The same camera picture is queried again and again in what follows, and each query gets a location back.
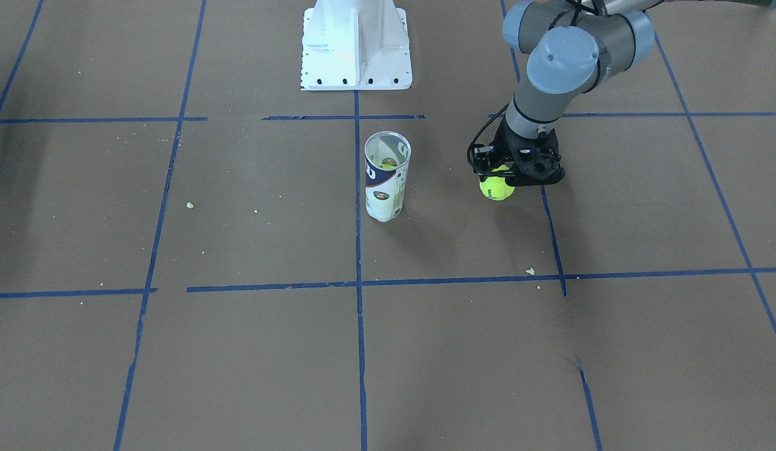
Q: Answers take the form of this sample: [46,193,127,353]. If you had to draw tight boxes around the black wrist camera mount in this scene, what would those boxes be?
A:
[505,131,566,187]

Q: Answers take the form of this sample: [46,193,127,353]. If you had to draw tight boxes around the tennis ball inside can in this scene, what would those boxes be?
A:
[379,158,398,171]

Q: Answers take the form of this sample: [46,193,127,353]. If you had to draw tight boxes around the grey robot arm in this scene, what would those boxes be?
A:
[466,1,659,187]

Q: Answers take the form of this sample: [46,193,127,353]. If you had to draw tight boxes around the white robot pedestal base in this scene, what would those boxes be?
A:
[300,1,413,91]

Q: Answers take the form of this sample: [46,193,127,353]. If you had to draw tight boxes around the yellow tennis ball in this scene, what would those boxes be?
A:
[479,176,515,202]

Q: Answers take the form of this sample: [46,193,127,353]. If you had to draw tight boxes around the clear tennis ball can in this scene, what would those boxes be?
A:
[364,131,411,222]

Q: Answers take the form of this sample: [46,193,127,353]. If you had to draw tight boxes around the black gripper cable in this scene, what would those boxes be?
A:
[467,103,510,157]

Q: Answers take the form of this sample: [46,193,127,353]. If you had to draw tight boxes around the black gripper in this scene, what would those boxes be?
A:
[468,119,539,177]

